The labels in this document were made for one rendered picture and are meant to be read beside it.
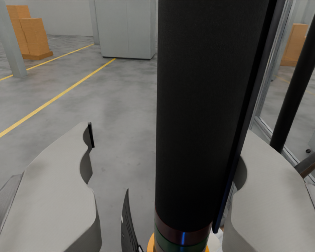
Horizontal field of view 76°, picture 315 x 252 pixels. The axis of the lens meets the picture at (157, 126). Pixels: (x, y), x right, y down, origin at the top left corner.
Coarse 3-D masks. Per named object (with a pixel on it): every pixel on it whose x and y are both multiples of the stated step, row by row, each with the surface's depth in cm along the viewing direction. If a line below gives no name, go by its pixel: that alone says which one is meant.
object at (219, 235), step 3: (219, 228) 18; (210, 231) 18; (219, 231) 18; (216, 234) 18; (219, 234) 18; (222, 234) 18; (219, 237) 18; (222, 237) 18; (219, 240) 17; (219, 249) 17
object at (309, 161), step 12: (312, 24) 11; (312, 36) 11; (312, 48) 11; (300, 60) 12; (312, 60) 12; (300, 72) 12; (312, 72) 12; (300, 84) 13; (288, 96) 13; (300, 96) 13; (288, 108) 14; (288, 120) 14; (276, 132) 15; (288, 132) 15; (276, 144) 15; (312, 156) 25; (300, 168) 23
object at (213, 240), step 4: (212, 236) 17; (208, 240) 17; (212, 240) 17; (216, 240) 17; (208, 244) 17; (212, 244) 17; (216, 244) 17; (220, 244) 17; (212, 248) 17; (216, 248) 17
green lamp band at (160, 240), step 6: (156, 228) 11; (156, 234) 12; (162, 240) 11; (204, 240) 11; (162, 246) 11; (168, 246) 11; (174, 246) 11; (180, 246) 11; (186, 246) 11; (192, 246) 11; (198, 246) 11; (204, 246) 11
